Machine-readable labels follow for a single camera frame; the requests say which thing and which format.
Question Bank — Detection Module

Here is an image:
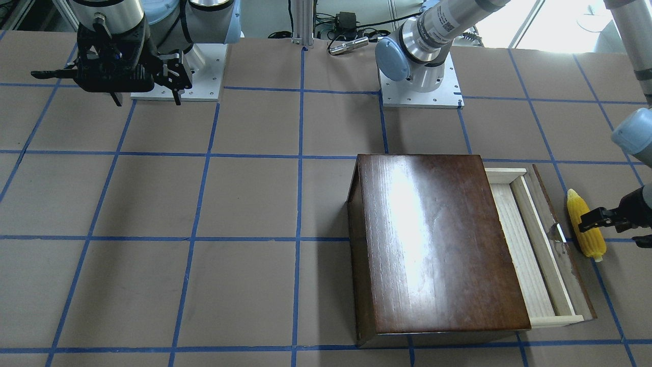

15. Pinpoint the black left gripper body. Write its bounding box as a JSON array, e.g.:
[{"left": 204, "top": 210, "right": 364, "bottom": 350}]
[{"left": 615, "top": 186, "right": 651, "bottom": 230}]

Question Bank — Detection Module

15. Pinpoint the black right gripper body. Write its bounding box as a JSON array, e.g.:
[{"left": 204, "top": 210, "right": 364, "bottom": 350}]
[{"left": 75, "top": 15, "right": 164, "bottom": 93}]

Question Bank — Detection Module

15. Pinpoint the yellow toy corn cob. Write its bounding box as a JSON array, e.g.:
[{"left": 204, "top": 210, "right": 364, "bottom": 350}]
[{"left": 566, "top": 189, "right": 606, "bottom": 263}]

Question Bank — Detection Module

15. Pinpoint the light wood drawer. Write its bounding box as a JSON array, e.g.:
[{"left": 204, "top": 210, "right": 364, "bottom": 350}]
[{"left": 485, "top": 165, "right": 597, "bottom": 328}]

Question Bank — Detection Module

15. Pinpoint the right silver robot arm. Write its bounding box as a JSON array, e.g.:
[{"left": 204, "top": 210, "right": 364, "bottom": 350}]
[{"left": 31, "top": 1, "right": 242, "bottom": 106}]

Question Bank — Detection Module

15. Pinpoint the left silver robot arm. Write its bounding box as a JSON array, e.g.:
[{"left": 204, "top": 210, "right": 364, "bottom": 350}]
[{"left": 375, "top": 1, "right": 651, "bottom": 233}]

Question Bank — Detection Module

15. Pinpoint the dark brown wooden cabinet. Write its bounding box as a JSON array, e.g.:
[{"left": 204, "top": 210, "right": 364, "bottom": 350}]
[{"left": 346, "top": 154, "right": 532, "bottom": 349}]

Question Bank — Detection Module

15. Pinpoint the black power adapter box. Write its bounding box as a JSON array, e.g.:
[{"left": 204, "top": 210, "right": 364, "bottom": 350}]
[{"left": 335, "top": 11, "right": 357, "bottom": 31}]

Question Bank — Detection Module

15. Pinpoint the silver metal cylinder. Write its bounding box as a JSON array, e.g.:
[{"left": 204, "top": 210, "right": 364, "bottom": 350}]
[{"left": 328, "top": 37, "right": 369, "bottom": 56}]

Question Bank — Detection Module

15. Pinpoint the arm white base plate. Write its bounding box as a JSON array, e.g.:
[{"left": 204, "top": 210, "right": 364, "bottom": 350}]
[
  {"left": 378, "top": 51, "right": 465, "bottom": 109},
  {"left": 130, "top": 43, "right": 228, "bottom": 101}
]

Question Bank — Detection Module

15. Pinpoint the aluminium frame post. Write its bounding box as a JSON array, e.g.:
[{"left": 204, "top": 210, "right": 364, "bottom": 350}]
[{"left": 289, "top": 0, "right": 316, "bottom": 50}]

